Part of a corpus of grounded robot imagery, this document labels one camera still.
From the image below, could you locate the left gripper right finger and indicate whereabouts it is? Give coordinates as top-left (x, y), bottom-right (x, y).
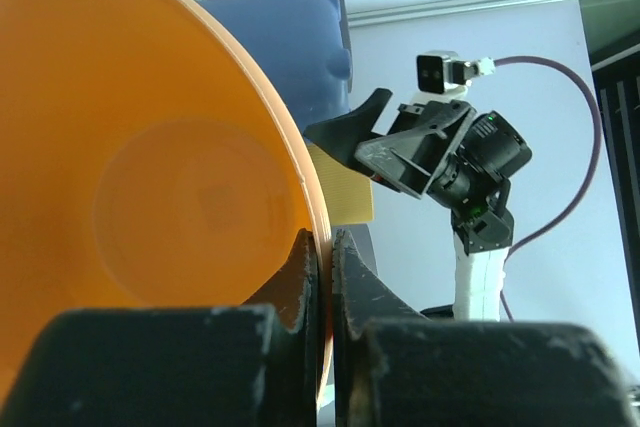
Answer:
top-left (332, 230), bottom-right (639, 426)

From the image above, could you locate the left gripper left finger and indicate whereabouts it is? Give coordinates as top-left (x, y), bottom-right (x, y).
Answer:
top-left (1, 230), bottom-right (320, 426)

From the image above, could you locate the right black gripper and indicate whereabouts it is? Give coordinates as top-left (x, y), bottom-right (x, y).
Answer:
top-left (304, 88), bottom-right (475, 197)

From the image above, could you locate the yellow slatted bin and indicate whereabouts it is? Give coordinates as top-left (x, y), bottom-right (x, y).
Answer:
top-left (307, 144), bottom-right (374, 226)

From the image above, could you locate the blue round bin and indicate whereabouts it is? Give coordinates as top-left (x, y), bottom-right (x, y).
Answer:
top-left (201, 0), bottom-right (352, 130)

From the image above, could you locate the tan printed paper bucket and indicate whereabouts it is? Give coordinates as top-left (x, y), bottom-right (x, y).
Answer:
top-left (1, 0), bottom-right (331, 392)

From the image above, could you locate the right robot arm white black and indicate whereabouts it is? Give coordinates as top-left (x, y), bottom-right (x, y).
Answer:
top-left (304, 87), bottom-right (532, 321)

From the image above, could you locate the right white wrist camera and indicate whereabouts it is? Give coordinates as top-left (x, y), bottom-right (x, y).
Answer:
top-left (411, 51), bottom-right (496, 105)

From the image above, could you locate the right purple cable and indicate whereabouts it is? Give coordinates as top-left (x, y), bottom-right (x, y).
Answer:
top-left (492, 55), bottom-right (604, 321)

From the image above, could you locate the right aluminium corner post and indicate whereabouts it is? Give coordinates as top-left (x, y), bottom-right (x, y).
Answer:
top-left (347, 0), bottom-right (579, 28)

